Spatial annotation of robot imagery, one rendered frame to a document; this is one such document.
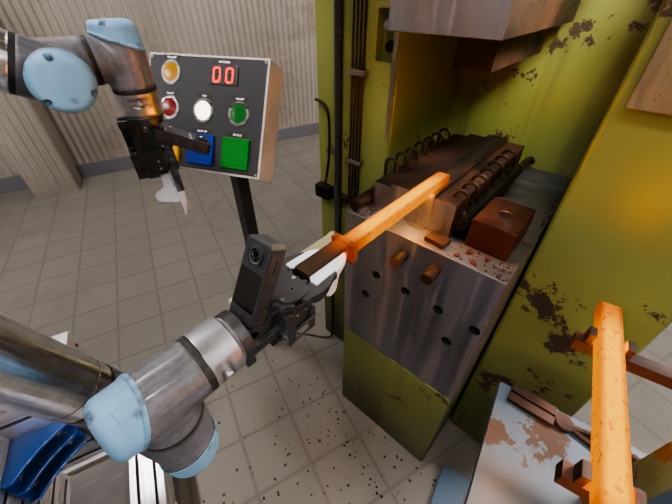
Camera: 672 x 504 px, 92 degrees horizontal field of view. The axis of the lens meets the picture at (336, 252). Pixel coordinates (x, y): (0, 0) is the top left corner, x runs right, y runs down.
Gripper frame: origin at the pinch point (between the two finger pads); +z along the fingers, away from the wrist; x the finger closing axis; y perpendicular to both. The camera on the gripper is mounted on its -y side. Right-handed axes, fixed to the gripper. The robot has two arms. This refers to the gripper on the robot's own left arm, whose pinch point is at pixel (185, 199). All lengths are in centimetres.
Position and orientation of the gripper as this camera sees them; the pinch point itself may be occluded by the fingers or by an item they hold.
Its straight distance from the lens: 86.4
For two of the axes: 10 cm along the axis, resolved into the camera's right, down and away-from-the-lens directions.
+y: -8.8, 3.0, -3.7
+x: 4.8, 5.6, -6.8
